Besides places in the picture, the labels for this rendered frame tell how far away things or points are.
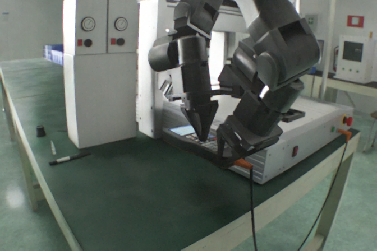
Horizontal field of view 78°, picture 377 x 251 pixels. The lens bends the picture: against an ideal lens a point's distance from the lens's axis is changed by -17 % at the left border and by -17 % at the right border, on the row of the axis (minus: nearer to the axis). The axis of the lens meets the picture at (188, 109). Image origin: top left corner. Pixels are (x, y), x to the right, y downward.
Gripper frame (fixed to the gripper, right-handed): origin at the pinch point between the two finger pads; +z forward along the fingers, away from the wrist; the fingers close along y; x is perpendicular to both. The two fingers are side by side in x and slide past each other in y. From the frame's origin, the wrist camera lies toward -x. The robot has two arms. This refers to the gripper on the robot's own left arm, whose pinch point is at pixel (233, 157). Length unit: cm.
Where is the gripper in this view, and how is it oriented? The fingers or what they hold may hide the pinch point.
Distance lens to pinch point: 53.5
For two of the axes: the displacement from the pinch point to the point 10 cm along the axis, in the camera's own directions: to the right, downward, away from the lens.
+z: -3.5, 7.2, 6.0
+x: 5.3, 6.8, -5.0
